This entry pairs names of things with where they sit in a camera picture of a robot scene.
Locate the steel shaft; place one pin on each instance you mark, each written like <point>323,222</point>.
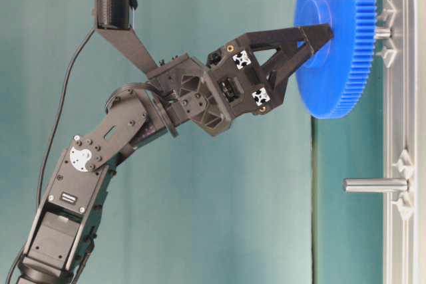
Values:
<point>388,185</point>
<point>383,33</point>

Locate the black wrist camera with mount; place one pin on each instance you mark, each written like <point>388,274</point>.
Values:
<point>112,21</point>

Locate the upper steel shaft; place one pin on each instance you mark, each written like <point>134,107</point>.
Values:
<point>383,33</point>

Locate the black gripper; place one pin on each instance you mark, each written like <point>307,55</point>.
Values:
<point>247,75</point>

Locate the lower steel shaft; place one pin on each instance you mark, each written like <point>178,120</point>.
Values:
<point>388,185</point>

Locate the white aluminium extrusion rail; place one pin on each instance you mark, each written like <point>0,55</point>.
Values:
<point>404,140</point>

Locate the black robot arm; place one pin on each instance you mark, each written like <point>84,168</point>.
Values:
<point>63,233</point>

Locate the large blue plastic gear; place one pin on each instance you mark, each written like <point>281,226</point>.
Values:
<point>332,81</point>

